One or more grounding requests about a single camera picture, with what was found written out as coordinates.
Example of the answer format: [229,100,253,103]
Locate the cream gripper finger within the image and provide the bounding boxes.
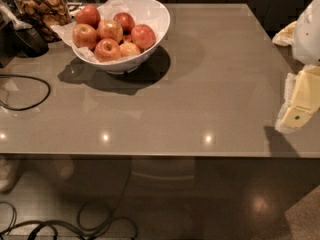
[272,21,296,46]

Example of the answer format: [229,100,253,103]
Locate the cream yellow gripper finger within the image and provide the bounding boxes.
[275,65,320,134]

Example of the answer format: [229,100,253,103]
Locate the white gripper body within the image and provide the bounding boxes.
[292,0,320,65]

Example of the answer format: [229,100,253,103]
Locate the white ceramic bowl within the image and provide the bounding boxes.
[75,0,170,74]

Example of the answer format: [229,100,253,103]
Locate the yellow apple front right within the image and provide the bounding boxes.
[119,42,141,57]

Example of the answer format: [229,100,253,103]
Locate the white paper bowl liner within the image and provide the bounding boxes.
[51,0,129,63]

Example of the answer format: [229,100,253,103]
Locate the red yellow apple centre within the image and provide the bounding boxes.
[97,20,123,43]

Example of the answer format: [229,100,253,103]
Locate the red yellow apple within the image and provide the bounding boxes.
[94,38,121,63]
[97,20,123,43]
[72,23,98,50]

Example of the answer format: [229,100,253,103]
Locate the red yellow apple front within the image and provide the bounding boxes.
[94,38,121,63]

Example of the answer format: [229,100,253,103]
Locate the red yellow apple left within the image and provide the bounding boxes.
[72,23,98,50]

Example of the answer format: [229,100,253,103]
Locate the glass jar of dried chips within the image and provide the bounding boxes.
[14,0,71,43]

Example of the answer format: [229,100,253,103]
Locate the black round appliance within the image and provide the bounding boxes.
[0,1,49,57]

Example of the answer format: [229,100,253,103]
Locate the white shoe on floor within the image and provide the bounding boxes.
[0,157,20,193]

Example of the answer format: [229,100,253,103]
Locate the black cables on floor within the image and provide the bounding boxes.
[0,157,139,240]

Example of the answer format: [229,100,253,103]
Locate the black cable on table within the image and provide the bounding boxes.
[0,73,52,112]

